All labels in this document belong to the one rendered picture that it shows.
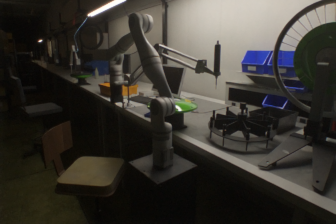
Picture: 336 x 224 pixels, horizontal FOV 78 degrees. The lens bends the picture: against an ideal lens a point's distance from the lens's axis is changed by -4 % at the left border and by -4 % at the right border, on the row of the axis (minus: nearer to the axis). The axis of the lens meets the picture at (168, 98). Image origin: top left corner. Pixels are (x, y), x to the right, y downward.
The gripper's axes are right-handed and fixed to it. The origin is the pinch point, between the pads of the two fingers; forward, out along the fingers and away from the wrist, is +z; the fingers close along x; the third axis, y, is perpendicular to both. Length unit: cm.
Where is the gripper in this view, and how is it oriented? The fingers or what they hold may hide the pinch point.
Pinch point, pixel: (119, 112)
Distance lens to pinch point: 137.1
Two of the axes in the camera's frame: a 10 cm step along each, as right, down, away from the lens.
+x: -7.7, 1.3, -6.2
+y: -6.4, -1.6, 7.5
